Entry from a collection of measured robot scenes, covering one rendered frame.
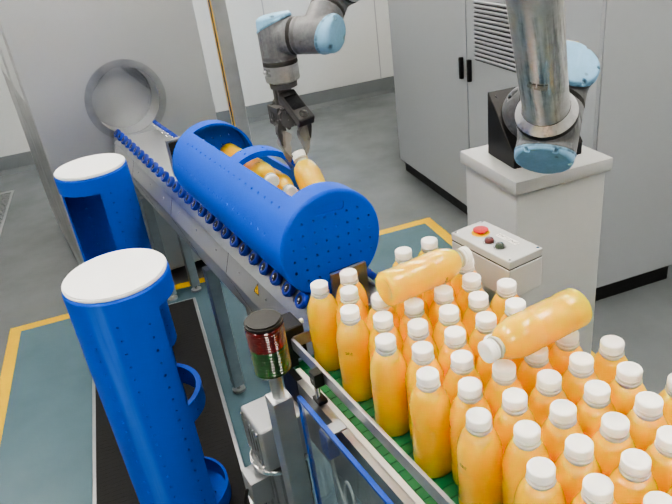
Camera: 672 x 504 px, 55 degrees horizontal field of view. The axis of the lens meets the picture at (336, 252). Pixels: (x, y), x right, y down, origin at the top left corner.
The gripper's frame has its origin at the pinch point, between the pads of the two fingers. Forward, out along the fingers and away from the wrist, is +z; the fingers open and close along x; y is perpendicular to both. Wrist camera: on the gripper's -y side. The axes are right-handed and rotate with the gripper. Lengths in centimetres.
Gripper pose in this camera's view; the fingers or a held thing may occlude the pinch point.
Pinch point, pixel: (298, 156)
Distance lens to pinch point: 178.7
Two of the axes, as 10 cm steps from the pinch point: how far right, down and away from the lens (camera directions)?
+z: 1.2, 8.7, 4.8
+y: -5.0, -3.6, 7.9
